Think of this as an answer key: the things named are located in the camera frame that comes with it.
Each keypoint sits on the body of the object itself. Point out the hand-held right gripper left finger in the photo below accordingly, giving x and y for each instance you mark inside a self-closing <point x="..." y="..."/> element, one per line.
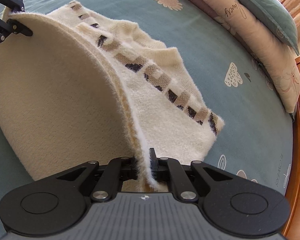
<point x="126" y="170"/>

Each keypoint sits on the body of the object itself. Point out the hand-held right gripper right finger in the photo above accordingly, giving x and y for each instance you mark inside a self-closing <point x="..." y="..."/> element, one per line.
<point x="153" y="165"/>

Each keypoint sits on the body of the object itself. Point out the cream knit sweater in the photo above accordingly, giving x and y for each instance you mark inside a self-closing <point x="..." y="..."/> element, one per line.
<point x="65" y="92"/>

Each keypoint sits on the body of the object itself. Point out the blue floral bed sheet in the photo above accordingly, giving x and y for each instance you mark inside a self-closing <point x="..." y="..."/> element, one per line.
<point x="202" y="42"/>

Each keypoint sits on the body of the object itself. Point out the pink floral quilt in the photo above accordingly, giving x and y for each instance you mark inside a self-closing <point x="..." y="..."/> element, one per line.
<point x="265" y="42"/>

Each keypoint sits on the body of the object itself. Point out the teal floral pillow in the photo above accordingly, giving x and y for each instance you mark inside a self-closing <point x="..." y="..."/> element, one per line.
<point x="265" y="2"/>

